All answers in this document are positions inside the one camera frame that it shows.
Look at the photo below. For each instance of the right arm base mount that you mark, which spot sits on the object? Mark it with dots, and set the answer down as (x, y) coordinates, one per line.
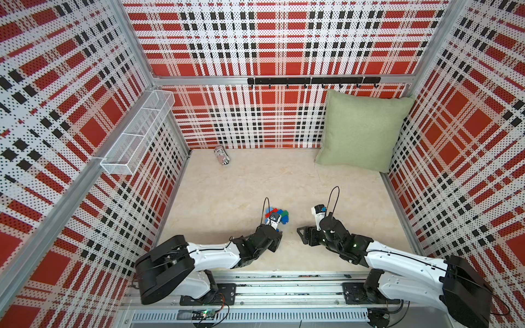
(355, 294)

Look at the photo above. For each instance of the green circuit board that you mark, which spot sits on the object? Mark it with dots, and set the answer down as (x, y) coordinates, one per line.
(203, 315)

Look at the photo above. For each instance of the green pillow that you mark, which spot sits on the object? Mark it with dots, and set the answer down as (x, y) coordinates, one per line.
(361, 131)

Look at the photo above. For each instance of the red lego brick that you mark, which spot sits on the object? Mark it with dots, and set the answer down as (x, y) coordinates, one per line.
(271, 210)

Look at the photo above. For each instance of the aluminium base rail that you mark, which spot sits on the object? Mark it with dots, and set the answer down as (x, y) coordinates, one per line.
(282, 299)

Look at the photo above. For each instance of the black hook rail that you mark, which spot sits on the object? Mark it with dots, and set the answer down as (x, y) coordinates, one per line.
(305, 81)

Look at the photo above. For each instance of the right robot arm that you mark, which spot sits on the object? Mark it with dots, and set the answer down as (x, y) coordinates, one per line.
(451, 285)

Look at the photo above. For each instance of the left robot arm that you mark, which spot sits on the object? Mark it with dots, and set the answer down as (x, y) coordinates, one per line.
(177, 267)

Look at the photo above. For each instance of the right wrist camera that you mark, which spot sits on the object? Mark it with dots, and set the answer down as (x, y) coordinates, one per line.
(319, 212)

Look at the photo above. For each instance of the metal can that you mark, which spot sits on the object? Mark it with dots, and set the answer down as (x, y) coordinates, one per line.
(221, 155)

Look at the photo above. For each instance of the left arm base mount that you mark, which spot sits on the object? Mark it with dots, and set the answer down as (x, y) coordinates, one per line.
(222, 294)

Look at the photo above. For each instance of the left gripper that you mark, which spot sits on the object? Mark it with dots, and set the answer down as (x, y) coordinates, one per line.
(275, 242)

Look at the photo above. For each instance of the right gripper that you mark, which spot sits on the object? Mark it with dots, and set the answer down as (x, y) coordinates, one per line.
(308, 229)

